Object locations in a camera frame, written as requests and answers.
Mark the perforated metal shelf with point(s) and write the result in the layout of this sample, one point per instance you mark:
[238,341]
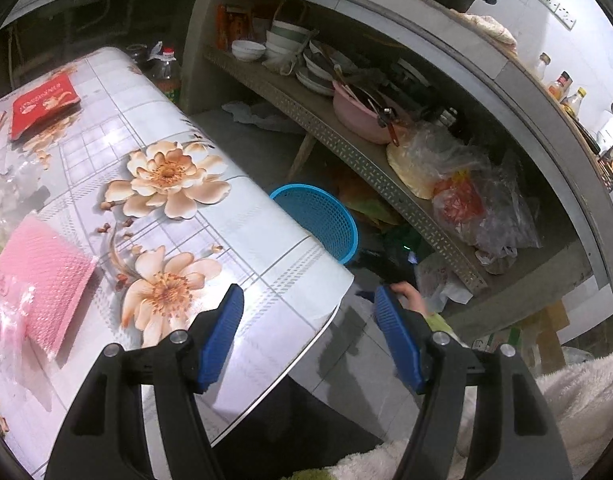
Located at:
[314,113]

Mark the red snack packet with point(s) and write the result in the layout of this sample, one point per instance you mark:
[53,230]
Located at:
[38,107]

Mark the pink mesh packet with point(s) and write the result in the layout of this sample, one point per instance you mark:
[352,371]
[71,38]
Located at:
[58,271]

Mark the white bowl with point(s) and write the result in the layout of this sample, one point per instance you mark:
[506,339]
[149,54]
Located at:
[247,50]

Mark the blue mesh trash basket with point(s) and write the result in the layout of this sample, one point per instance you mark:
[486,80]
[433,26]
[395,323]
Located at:
[322,215]

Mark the cooking oil bottle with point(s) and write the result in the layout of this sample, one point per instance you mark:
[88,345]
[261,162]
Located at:
[165,74]

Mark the pink plastic basin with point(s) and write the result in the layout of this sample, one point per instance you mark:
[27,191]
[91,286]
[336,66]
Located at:
[363,120]

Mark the stacked plates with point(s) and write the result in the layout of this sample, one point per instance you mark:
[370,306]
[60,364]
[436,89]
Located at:
[321,65]

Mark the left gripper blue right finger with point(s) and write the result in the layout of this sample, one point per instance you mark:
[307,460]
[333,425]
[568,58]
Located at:
[515,435]

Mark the wall power socket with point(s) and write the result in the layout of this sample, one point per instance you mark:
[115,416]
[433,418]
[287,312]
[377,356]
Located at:
[561,12]

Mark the stacked bowls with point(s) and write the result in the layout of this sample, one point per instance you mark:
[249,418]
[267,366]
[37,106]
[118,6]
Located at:
[284,44]

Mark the plastic bags on shelf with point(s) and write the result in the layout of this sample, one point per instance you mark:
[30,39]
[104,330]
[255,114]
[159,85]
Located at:
[478,202]

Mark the white fluffy garment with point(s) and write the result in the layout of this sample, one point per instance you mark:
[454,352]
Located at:
[580,396]

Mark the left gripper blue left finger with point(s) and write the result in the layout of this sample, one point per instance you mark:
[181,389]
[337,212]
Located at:
[103,435]

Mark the person's right hand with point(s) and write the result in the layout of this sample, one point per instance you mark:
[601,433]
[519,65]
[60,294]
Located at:
[414,301]

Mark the clear plastic bag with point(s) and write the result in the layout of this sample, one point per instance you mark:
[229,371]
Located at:
[19,176]

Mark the floral tablecloth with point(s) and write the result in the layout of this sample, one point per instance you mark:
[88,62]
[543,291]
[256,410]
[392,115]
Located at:
[292,287]

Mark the sauce bottles on counter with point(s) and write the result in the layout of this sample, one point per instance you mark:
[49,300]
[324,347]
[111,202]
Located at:
[560,87]

